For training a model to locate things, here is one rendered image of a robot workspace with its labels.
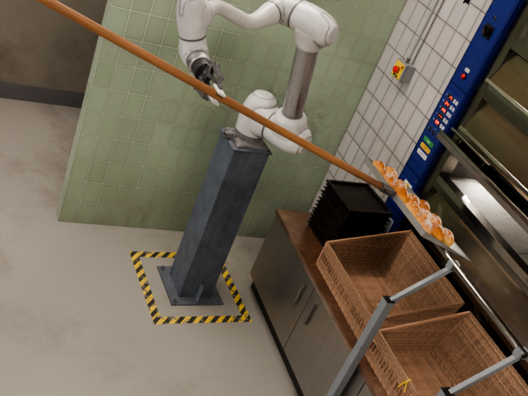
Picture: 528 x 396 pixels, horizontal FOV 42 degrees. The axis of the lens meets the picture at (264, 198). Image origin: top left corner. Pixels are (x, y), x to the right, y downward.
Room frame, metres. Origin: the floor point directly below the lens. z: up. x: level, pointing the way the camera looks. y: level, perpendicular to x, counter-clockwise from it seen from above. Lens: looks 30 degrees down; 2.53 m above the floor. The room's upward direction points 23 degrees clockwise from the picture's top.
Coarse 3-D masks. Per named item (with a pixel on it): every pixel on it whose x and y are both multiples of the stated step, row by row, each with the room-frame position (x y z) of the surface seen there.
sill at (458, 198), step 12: (444, 180) 3.27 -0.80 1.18; (456, 192) 3.19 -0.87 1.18; (456, 204) 3.13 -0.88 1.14; (468, 204) 3.11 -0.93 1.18; (468, 216) 3.04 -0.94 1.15; (480, 216) 3.03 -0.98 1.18; (480, 228) 2.96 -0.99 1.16; (492, 228) 2.96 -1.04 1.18; (492, 240) 2.88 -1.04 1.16; (504, 240) 2.89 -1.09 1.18; (504, 252) 2.80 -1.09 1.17; (516, 264) 2.73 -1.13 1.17
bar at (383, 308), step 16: (448, 256) 2.55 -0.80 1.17; (448, 272) 2.51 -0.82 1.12; (416, 288) 2.46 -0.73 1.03; (384, 304) 2.39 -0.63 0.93; (480, 304) 2.32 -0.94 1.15; (384, 320) 2.41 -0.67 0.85; (496, 320) 2.24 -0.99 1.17; (368, 336) 2.39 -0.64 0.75; (512, 336) 2.17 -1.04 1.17; (352, 352) 2.41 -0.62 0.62; (512, 352) 2.12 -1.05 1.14; (352, 368) 2.40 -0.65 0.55; (496, 368) 2.07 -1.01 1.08; (336, 384) 2.40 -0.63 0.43; (464, 384) 2.02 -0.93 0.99
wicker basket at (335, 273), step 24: (336, 240) 3.04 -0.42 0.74; (360, 240) 3.11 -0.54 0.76; (384, 240) 3.19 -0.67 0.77; (408, 240) 3.22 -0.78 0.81; (336, 264) 2.89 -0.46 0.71; (360, 264) 3.15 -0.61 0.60; (384, 264) 3.20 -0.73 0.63; (408, 264) 3.12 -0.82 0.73; (432, 264) 3.03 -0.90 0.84; (336, 288) 2.82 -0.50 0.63; (360, 288) 2.96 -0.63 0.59; (384, 288) 3.04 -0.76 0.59; (432, 288) 2.93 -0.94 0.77; (360, 312) 2.63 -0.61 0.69; (408, 312) 2.64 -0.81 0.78; (432, 312) 2.71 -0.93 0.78
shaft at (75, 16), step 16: (48, 0) 1.90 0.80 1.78; (80, 16) 1.96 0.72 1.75; (96, 32) 1.99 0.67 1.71; (112, 32) 2.02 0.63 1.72; (128, 48) 2.04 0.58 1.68; (160, 64) 2.10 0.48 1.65; (192, 80) 2.17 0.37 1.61; (240, 112) 2.29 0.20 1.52; (256, 112) 2.33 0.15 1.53; (272, 128) 2.36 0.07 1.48; (304, 144) 2.45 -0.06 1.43; (336, 160) 2.54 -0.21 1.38; (368, 176) 2.65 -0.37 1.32
